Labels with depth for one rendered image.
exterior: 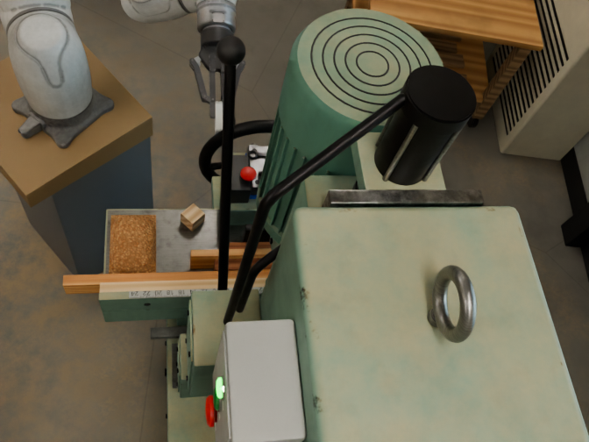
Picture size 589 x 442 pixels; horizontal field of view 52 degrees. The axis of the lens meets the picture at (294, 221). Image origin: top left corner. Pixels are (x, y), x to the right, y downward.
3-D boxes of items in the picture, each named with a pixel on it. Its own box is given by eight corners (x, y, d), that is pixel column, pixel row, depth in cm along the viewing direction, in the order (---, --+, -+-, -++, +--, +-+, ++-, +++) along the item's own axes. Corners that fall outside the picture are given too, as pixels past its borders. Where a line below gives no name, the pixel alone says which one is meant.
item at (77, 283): (393, 274, 122) (399, 266, 119) (394, 282, 121) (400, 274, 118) (67, 283, 109) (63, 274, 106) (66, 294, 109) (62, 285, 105)
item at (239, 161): (288, 156, 124) (293, 140, 119) (294, 203, 119) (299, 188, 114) (223, 155, 121) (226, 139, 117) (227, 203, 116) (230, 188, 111)
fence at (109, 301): (415, 291, 121) (425, 281, 116) (417, 299, 120) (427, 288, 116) (102, 303, 109) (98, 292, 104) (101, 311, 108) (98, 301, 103)
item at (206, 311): (245, 328, 85) (259, 288, 72) (250, 393, 81) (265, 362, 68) (184, 331, 84) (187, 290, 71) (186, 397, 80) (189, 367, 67)
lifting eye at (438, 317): (436, 284, 52) (469, 252, 46) (453, 353, 49) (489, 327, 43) (419, 285, 51) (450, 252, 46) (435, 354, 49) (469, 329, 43)
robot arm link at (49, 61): (32, 127, 144) (8, 67, 124) (16, 67, 150) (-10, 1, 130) (102, 112, 148) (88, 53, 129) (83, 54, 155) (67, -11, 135)
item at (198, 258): (302, 260, 120) (308, 247, 115) (303, 266, 120) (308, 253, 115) (189, 262, 116) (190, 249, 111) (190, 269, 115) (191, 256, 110)
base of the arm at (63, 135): (-4, 117, 150) (-10, 103, 145) (65, 66, 159) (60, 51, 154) (51, 160, 147) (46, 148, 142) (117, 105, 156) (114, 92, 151)
